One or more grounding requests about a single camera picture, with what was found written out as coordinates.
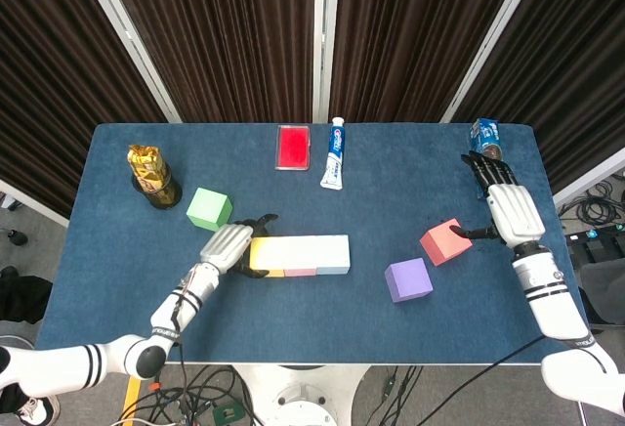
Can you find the black box with green light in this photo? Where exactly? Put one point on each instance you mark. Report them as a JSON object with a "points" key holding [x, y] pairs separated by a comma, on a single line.
{"points": [[595, 242]]}

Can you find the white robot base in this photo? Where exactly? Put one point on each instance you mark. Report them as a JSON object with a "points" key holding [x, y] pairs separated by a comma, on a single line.
{"points": [[303, 396]]}

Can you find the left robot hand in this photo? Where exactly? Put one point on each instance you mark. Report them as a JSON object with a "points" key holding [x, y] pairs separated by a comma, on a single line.
{"points": [[227, 247]]}

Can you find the green cube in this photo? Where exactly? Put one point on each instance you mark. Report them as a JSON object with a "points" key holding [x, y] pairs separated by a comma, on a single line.
{"points": [[207, 206]]}

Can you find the black white sneaker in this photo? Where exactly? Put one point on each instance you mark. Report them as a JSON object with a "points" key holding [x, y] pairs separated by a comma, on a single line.
{"points": [[39, 411]]}

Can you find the blue cookie box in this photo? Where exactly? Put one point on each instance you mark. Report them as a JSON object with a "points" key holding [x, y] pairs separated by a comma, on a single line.
{"points": [[483, 133]]}

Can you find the purple cube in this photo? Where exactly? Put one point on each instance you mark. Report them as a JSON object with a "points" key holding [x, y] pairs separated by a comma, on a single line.
{"points": [[407, 279]]}

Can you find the green electronics box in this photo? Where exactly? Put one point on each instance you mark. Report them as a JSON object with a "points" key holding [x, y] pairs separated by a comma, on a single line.
{"points": [[227, 413]]}

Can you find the light blue cube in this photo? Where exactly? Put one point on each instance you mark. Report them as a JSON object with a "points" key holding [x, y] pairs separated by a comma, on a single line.
{"points": [[334, 252]]}

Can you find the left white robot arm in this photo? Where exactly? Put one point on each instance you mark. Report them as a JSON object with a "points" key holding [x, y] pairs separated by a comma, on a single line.
{"points": [[171, 313]]}

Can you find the blue table cloth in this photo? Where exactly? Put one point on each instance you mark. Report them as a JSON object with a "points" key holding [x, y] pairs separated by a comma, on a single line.
{"points": [[293, 328]]}

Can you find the red flat plastic case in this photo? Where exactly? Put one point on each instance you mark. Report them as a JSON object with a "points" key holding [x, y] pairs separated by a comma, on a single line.
{"points": [[294, 147]]}

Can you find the pink cube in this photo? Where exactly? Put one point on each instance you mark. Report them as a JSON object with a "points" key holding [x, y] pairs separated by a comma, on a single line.
{"points": [[300, 252]]}

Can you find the black mesh pen holder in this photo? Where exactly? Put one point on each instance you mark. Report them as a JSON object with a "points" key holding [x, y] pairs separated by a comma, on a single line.
{"points": [[166, 196]]}

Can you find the red-orange cube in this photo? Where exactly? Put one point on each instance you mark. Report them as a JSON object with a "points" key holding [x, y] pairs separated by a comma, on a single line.
{"points": [[442, 247]]}

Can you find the yellow floor tape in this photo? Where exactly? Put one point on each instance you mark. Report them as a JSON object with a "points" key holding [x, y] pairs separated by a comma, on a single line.
{"points": [[132, 396]]}

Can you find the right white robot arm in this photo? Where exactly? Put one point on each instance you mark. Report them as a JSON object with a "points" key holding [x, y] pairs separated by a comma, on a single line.
{"points": [[556, 304]]}

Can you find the yellow cube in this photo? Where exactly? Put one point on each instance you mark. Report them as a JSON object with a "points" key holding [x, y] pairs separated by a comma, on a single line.
{"points": [[268, 252]]}

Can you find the white blue toothpaste tube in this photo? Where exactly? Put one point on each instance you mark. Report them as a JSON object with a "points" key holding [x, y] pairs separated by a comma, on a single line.
{"points": [[334, 152]]}

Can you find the gold snack bag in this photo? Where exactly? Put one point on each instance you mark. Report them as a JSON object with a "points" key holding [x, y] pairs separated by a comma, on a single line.
{"points": [[144, 162]]}

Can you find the dark brown pleated curtain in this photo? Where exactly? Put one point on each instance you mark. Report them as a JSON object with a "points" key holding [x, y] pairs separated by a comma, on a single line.
{"points": [[49, 79], [576, 55], [415, 30], [220, 30]]}

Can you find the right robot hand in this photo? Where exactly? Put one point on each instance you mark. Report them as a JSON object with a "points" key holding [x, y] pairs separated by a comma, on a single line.
{"points": [[517, 216]]}

